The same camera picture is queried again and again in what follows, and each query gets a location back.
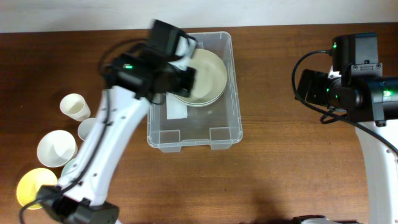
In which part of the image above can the beige bowl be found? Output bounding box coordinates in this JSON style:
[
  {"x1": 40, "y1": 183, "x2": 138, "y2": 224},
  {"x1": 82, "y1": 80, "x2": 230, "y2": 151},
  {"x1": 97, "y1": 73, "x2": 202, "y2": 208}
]
[{"x1": 189, "y1": 49, "x2": 228, "y2": 97}]

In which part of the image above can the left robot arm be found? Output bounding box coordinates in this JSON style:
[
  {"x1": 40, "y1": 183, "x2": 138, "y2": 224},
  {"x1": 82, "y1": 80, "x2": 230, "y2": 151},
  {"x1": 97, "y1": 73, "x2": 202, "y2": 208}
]
[{"x1": 36, "y1": 53, "x2": 195, "y2": 223}]

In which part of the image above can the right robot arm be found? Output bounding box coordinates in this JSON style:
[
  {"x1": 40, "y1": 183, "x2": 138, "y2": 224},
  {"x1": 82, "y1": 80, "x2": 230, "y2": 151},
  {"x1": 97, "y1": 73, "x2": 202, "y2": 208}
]
[{"x1": 292, "y1": 32, "x2": 397, "y2": 223}]

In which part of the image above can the white label in bin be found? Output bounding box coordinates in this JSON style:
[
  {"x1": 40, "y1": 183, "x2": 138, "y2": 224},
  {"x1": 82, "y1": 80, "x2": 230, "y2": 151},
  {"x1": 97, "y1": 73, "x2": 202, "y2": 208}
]
[{"x1": 166, "y1": 93, "x2": 188, "y2": 119}]

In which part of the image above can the clear plastic storage bin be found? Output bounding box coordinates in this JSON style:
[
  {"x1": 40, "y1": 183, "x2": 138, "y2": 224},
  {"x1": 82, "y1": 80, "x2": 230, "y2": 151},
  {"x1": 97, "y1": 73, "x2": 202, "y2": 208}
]
[{"x1": 147, "y1": 31, "x2": 243, "y2": 152}]

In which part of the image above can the grey cup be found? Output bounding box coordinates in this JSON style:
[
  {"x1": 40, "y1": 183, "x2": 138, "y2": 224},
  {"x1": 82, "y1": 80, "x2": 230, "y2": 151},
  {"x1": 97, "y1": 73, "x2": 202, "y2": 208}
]
[{"x1": 78, "y1": 118, "x2": 96, "y2": 141}]

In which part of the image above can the cream cup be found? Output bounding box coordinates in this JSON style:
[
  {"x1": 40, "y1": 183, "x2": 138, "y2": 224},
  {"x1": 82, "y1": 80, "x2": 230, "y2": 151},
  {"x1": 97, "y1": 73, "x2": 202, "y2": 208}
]
[{"x1": 60, "y1": 93, "x2": 91, "y2": 122}]

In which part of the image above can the white small bowl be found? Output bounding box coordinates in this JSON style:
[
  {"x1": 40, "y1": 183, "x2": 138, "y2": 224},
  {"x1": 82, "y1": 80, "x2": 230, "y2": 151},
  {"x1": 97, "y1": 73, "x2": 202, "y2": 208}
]
[{"x1": 37, "y1": 130, "x2": 78, "y2": 168}]

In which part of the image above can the mint green small bowl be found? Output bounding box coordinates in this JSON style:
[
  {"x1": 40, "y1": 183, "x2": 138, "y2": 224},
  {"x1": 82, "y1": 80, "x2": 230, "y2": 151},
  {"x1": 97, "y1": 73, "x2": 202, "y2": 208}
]
[{"x1": 60, "y1": 158, "x2": 76, "y2": 177}]

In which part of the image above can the yellow small bowl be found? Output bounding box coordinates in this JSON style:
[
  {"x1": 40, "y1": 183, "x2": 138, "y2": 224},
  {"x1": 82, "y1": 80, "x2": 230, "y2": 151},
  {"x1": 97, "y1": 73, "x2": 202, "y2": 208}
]
[{"x1": 16, "y1": 168, "x2": 58, "y2": 206}]

